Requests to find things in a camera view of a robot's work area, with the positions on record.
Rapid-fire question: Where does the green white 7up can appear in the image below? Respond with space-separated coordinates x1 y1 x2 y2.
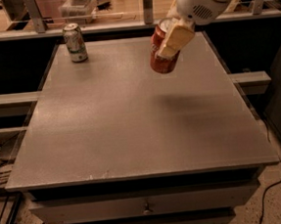
63 22 88 63

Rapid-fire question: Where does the grey upper drawer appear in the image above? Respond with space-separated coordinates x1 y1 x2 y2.
30 181 259 224

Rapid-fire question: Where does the grey metal rail frame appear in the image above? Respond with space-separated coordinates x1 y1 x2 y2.
0 0 281 40

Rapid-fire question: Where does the black floor cable right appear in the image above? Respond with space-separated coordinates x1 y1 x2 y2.
248 117 281 224

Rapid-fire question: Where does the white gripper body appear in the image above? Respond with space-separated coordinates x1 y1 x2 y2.
166 0 230 25

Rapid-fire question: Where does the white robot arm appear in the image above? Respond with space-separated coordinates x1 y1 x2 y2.
157 0 231 60

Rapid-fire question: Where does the clear plastic container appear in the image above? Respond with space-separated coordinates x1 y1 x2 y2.
59 0 97 25

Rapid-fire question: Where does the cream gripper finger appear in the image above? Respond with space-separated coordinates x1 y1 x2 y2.
157 18 195 60

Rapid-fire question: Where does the red coke can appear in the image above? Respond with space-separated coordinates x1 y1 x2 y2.
150 19 179 73

